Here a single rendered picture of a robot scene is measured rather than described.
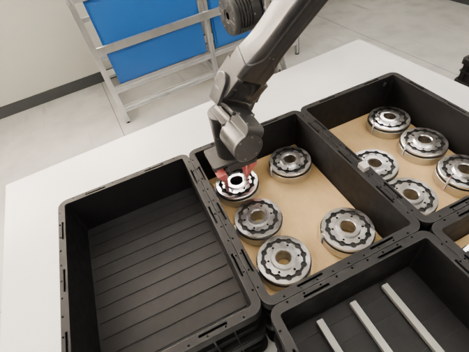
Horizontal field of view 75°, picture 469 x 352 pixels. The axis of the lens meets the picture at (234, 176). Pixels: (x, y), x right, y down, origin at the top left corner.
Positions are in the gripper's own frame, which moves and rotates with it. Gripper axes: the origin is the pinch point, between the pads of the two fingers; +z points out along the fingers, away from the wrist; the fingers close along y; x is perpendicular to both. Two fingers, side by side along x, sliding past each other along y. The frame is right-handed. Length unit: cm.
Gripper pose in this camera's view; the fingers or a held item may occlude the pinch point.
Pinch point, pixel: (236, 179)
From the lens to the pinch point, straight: 71.7
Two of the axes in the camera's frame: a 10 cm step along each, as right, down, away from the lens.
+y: 9.1, -3.8, 1.7
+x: -4.0, -6.4, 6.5
